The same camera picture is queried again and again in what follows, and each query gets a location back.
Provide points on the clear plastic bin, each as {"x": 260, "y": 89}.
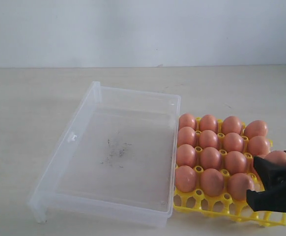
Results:
{"x": 116, "y": 158}

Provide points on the yellow plastic egg tray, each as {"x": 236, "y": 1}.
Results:
{"x": 224, "y": 204}

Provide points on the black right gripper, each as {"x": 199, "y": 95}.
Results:
{"x": 273, "y": 178}

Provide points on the brown egg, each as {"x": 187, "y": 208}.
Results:
{"x": 208, "y": 138}
{"x": 231, "y": 124}
{"x": 261, "y": 156}
{"x": 233, "y": 142}
{"x": 186, "y": 155}
{"x": 187, "y": 120}
{"x": 185, "y": 179}
{"x": 186, "y": 135}
{"x": 210, "y": 157}
{"x": 258, "y": 145}
{"x": 238, "y": 184}
{"x": 235, "y": 162}
{"x": 208, "y": 122}
{"x": 256, "y": 128}
{"x": 212, "y": 182}
{"x": 277, "y": 158}

